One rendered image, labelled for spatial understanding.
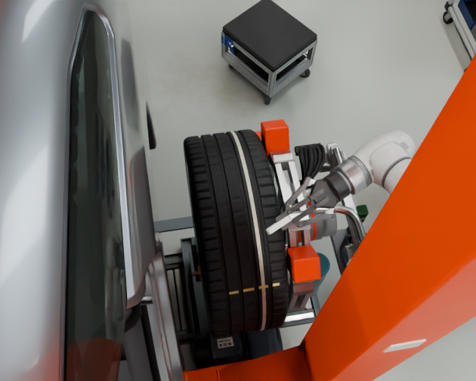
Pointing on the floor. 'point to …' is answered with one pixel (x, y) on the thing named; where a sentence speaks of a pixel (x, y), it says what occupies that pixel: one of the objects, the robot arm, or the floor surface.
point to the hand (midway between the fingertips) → (278, 224)
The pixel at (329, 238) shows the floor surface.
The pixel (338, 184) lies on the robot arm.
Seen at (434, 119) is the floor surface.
